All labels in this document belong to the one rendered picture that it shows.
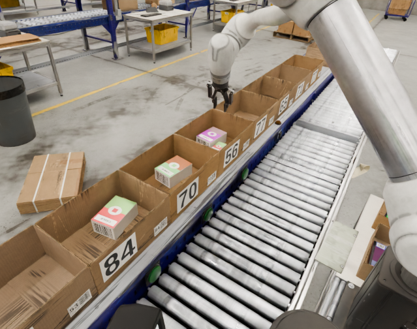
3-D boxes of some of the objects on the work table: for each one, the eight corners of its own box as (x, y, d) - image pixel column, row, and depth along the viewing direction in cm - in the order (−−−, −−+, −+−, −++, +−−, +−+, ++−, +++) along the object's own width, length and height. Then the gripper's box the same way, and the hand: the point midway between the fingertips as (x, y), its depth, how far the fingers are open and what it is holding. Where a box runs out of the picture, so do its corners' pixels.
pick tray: (462, 336, 106) (478, 323, 100) (354, 275, 124) (363, 262, 118) (464, 281, 124) (478, 267, 118) (370, 235, 142) (378, 222, 137)
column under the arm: (416, 320, 110) (467, 270, 90) (406, 386, 93) (466, 341, 73) (346, 281, 122) (378, 229, 102) (327, 333, 104) (359, 282, 85)
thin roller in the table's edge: (310, 333, 106) (312, 330, 105) (334, 279, 125) (335, 276, 123) (316, 337, 105) (317, 334, 104) (339, 281, 124) (340, 279, 122)
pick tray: (461, 272, 128) (474, 258, 122) (370, 227, 147) (378, 213, 141) (464, 234, 146) (477, 220, 140) (384, 199, 165) (391, 185, 159)
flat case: (404, 256, 131) (406, 254, 130) (400, 288, 118) (402, 286, 117) (372, 242, 137) (374, 240, 136) (365, 271, 124) (367, 269, 123)
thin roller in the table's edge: (317, 337, 105) (319, 335, 104) (340, 282, 123) (342, 279, 122) (323, 341, 104) (324, 339, 103) (345, 284, 122) (346, 282, 121)
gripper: (198, 77, 129) (201, 108, 150) (235, 89, 125) (233, 119, 147) (205, 65, 132) (207, 97, 153) (242, 77, 128) (239, 108, 149)
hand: (220, 104), depth 147 cm, fingers open, 5 cm apart
